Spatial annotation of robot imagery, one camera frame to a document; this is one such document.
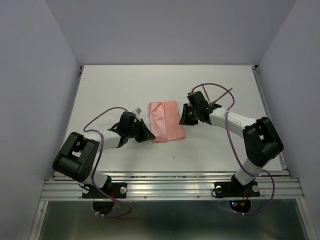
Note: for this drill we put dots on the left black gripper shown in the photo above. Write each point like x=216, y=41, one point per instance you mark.
x=146, y=134

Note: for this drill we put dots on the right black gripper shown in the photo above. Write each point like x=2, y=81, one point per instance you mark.
x=184, y=120

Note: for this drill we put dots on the pink cloth napkin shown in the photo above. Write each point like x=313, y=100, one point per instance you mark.
x=164, y=120

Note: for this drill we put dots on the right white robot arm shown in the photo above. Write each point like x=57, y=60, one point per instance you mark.
x=261, y=140

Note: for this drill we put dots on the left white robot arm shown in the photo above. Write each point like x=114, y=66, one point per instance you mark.
x=80, y=154

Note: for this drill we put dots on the brown wooden fork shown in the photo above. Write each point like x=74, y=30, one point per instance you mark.
x=220, y=97

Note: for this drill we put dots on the brown wooden knife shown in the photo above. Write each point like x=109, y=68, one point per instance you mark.
x=206, y=94

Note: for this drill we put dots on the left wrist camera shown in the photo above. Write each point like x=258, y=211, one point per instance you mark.
x=137, y=111

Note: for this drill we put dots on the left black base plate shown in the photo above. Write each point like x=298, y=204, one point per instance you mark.
x=116, y=190

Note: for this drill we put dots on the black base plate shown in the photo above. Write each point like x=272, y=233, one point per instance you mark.
x=116, y=190
x=230, y=189

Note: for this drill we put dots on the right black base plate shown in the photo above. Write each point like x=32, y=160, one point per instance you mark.
x=230, y=189

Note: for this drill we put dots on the aluminium rail frame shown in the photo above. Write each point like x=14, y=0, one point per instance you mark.
x=169, y=184

